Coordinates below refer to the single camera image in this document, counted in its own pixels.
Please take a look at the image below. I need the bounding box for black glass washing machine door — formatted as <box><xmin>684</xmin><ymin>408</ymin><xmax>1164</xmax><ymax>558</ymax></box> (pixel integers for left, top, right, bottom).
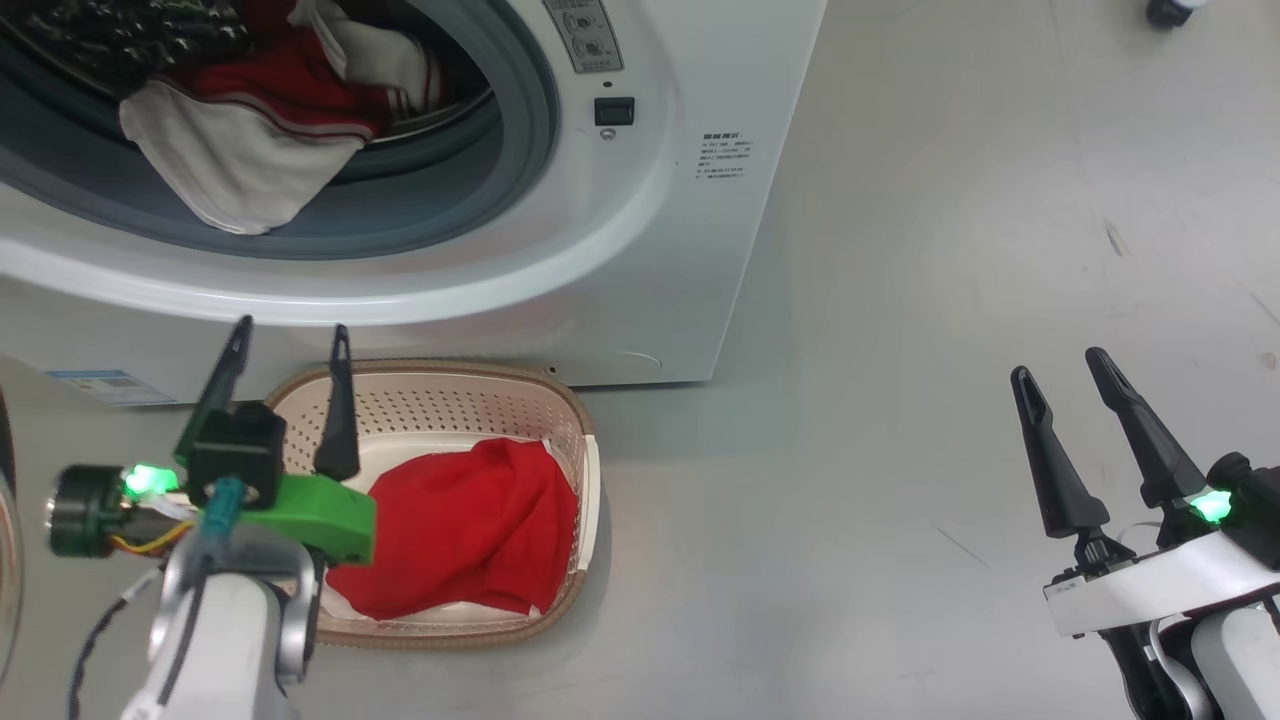
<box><xmin>0</xmin><ymin>384</ymin><xmax>27</xmax><ymax>683</ymax></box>

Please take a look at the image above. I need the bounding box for blue white energy label sticker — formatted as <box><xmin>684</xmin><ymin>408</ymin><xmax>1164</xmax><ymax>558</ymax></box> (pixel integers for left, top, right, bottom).
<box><xmin>47</xmin><ymin>369</ymin><xmax>177</xmax><ymax>407</ymax></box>

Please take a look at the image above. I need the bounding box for teal left camera cable plug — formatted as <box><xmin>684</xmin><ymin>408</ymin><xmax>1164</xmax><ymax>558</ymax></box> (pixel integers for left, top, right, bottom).
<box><xmin>199</xmin><ymin>477</ymin><xmax>249</xmax><ymax>548</ymax></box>

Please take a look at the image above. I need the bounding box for red white striped garment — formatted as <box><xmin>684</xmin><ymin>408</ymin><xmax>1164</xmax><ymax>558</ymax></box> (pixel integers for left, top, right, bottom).
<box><xmin>117</xmin><ymin>0</ymin><xmax>447</xmax><ymax>237</ymax></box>

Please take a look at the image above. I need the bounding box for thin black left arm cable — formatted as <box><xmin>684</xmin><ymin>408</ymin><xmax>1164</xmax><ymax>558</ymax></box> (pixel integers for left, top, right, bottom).
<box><xmin>67</xmin><ymin>588</ymin><xmax>167</xmax><ymax>720</ymax></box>

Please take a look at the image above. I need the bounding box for cream plastic laundry basket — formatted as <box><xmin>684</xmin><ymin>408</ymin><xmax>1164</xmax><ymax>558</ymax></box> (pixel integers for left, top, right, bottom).
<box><xmin>261</xmin><ymin>357</ymin><xmax>602</xmax><ymax>650</ymax></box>

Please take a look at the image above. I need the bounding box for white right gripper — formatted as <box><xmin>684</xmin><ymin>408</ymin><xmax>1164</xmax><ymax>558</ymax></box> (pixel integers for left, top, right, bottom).
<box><xmin>1009</xmin><ymin>347</ymin><xmax>1280</xmax><ymax>640</ymax></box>

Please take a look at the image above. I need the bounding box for white front-load washing machine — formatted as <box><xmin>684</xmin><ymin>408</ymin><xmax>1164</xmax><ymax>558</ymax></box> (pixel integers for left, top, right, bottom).
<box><xmin>0</xmin><ymin>0</ymin><xmax>830</xmax><ymax>407</ymax></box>

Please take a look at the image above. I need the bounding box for plain red garment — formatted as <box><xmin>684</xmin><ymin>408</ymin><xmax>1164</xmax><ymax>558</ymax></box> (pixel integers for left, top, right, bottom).
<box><xmin>324</xmin><ymin>436</ymin><xmax>582</xmax><ymax>622</ymax></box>

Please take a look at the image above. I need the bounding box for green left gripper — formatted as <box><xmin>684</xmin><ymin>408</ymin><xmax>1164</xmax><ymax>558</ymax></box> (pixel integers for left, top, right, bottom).
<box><xmin>175</xmin><ymin>316</ymin><xmax>379</xmax><ymax>567</ymax></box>

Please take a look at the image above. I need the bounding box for black cylindrical left gripper motor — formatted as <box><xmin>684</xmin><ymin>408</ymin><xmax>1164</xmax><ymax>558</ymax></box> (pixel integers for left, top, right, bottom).
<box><xmin>44</xmin><ymin>464</ymin><xmax>137</xmax><ymax>559</ymax></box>

